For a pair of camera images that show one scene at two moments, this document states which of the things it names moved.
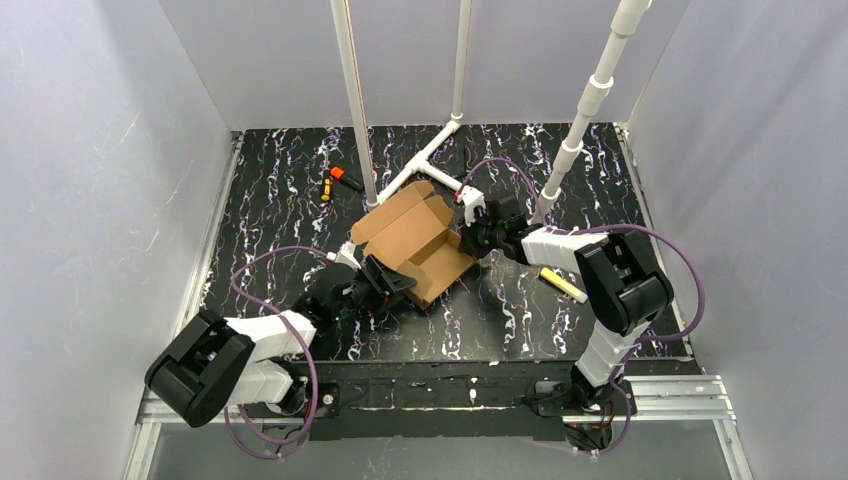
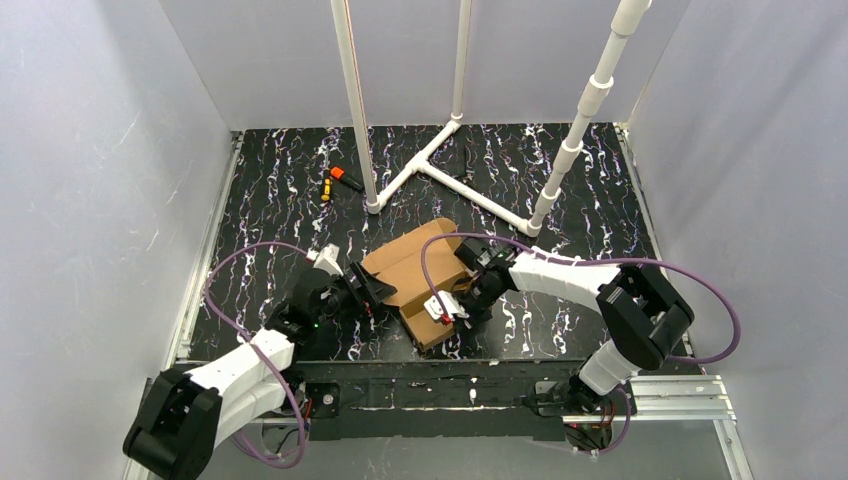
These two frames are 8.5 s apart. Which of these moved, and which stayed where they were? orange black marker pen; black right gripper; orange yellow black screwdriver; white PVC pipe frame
Moved: black right gripper
Stayed: orange yellow black screwdriver; white PVC pipe frame; orange black marker pen
